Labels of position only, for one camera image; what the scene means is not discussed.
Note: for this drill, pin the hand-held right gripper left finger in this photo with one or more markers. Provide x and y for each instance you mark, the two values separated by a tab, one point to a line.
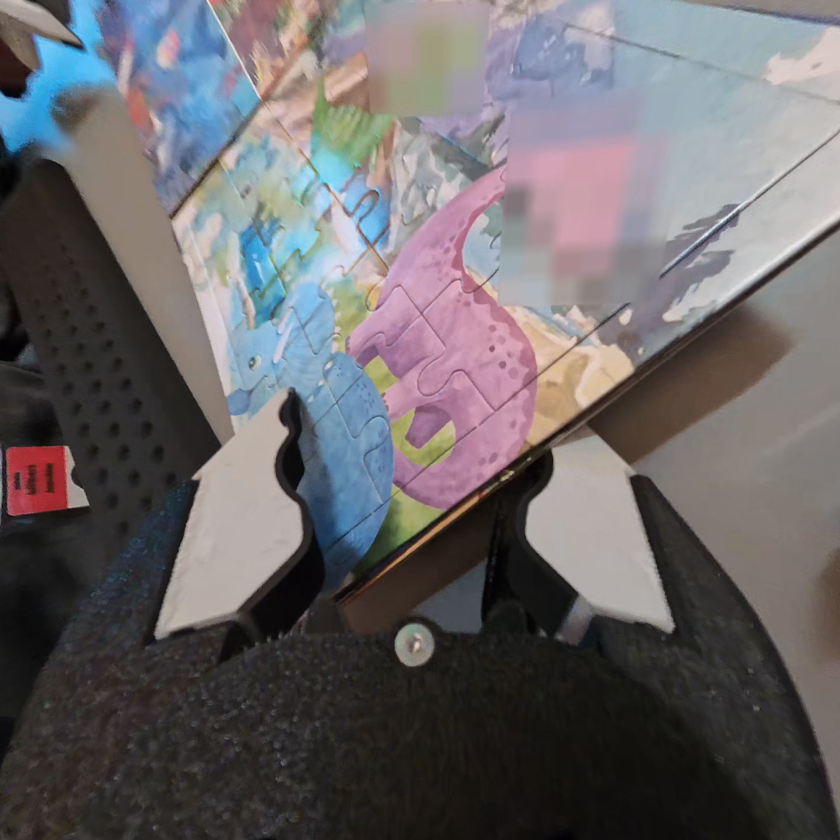
236	525

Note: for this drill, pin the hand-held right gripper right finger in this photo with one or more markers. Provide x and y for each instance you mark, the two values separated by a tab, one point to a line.
590	525

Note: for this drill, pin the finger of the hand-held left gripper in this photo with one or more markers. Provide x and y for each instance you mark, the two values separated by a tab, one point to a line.
19	26

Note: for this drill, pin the colourful puzzle box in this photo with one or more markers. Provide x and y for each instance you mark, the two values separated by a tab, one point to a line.
184	79

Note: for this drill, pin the dinosaur puzzle tray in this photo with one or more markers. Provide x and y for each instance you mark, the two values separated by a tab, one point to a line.
722	98

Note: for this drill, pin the grey desk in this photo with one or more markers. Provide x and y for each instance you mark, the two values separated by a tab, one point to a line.
754	459

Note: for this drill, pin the red printed card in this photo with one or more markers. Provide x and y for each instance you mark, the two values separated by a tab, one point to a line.
36	479

